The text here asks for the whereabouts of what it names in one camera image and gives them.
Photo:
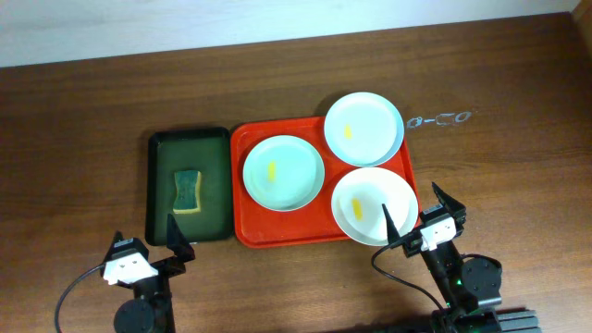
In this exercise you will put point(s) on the light blue plate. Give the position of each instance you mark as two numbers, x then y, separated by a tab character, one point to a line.
364	129
283	173

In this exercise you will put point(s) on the dark green tray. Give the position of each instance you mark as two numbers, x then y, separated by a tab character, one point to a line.
206	150

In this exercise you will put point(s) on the white plate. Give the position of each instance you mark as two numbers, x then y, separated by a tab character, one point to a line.
358	201

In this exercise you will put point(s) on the red plastic tray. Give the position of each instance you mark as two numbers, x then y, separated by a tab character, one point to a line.
258	227

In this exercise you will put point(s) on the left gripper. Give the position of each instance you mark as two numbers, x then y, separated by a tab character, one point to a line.
163	265

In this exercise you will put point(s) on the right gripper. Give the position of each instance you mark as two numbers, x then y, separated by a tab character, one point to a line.
413	241

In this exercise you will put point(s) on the light blue plate top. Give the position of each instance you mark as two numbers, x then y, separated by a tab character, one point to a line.
364	129

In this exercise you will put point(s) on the yellow green scrub sponge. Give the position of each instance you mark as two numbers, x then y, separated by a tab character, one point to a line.
188	185

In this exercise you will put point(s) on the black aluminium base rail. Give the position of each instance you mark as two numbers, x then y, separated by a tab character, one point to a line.
522	321

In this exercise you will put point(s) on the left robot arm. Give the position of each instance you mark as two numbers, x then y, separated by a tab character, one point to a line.
150	310

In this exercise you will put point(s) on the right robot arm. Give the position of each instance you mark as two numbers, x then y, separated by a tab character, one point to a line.
469	283

